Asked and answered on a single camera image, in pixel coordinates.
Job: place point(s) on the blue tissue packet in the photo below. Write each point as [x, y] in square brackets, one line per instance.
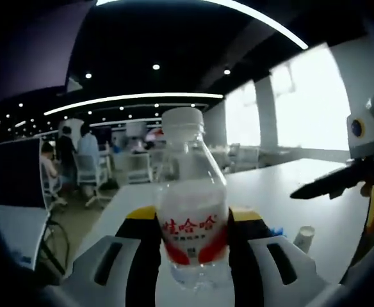
[276, 231]

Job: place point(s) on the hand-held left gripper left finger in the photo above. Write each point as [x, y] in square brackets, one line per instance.
[142, 256]

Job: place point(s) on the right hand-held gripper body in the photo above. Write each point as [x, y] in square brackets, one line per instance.
[371, 140]

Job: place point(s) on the curved ceiling light strip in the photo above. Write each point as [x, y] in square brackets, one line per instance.
[135, 98]

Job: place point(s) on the white mesh office chair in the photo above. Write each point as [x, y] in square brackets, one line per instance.
[89, 172]
[139, 168]

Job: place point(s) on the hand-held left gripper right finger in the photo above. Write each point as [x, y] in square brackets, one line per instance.
[248, 256]

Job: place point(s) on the white table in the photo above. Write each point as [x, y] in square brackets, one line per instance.
[270, 192]

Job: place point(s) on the clear plastic water bottle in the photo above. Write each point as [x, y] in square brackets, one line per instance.
[191, 204]

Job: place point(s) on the dark monitor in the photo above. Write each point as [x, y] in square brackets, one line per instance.
[19, 172]

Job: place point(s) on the white side desk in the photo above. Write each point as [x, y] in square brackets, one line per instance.
[17, 230]

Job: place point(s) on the white paper cup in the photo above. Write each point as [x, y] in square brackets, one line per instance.
[305, 240]

